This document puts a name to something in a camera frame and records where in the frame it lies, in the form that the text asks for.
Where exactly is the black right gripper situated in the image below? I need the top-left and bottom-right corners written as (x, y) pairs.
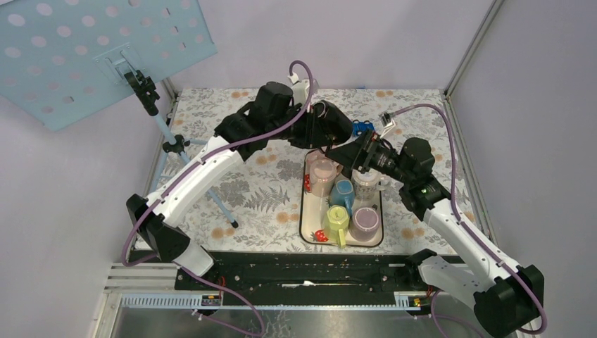
top-left (325, 127), bottom-right (412, 184)

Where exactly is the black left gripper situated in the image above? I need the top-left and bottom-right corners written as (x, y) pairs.
top-left (268, 103), bottom-right (329, 149)

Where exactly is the green octagonal mug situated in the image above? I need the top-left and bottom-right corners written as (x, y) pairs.
top-left (323, 206), bottom-right (350, 249)

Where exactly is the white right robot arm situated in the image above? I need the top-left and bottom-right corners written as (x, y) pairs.
top-left (324, 132), bottom-right (545, 337)

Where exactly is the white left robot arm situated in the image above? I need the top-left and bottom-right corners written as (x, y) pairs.
top-left (122, 98), bottom-right (353, 289)

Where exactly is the white floral mug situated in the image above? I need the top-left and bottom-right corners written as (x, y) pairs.
top-left (351, 169), bottom-right (391, 201)

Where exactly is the pink octagonal mug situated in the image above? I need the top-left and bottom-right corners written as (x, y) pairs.
top-left (305, 149), bottom-right (326, 165)

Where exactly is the tall pale pink mug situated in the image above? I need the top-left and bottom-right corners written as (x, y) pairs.
top-left (309, 158), bottom-right (342, 197)

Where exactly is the blue dotted mug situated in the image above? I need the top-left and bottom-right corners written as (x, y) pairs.
top-left (329, 180), bottom-right (355, 217)

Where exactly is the purple mug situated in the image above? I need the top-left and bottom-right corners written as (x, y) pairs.
top-left (349, 207), bottom-right (380, 242)

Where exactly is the blue toy car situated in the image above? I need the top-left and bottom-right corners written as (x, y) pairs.
top-left (352, 120), bottom-right (375, 137)

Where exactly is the floral tablecloth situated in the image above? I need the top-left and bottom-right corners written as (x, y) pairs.
top-left (135, 88), bottom-right (477, 256)

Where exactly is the white strawberry tray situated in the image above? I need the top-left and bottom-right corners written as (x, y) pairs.
top-left (299, 162), bottom-right (384, 247)

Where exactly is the blue tripod stand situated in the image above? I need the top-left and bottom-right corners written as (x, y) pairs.
top-left (123, 70), bottom-right (239, 230)

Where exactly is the blue perforated stand plate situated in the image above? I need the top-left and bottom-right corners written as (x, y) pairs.
top-left (1, 0), bottom-right (217, 131)

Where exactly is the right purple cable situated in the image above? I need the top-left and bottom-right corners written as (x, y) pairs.
top-left (388, 103), bottom-right (549, 336)

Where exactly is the purple cable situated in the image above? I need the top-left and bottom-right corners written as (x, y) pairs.
top-left (120, 60), bottom-right (314, 268)
top-left (388, 103), bottom-right (549, 336)

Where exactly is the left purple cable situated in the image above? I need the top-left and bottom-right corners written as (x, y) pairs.
top-left (120, 60), bottom-right (314, 268)

